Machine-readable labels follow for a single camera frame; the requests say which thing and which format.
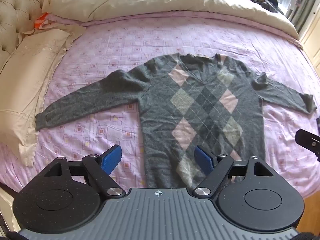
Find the cream cabinet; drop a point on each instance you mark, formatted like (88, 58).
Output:
(312, 40)

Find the beige tufted headboard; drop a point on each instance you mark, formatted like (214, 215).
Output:
(15, 5)

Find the grey argyle sweater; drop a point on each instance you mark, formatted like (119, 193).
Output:
(160, 105)

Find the pink patterned bed sheet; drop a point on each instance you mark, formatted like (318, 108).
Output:
(125, 42)

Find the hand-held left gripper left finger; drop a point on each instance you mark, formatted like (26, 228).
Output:
(112, 158)

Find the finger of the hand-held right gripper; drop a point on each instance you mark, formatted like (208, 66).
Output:
(308, 141)

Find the patterned curtain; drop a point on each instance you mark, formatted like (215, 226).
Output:
(303, 5)

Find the orange cloth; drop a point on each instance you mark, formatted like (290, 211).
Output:
(40, 22)

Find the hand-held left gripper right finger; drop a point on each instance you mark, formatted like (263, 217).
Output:
(203, 160)

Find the cream pillow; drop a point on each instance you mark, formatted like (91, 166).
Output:
(25, 80)

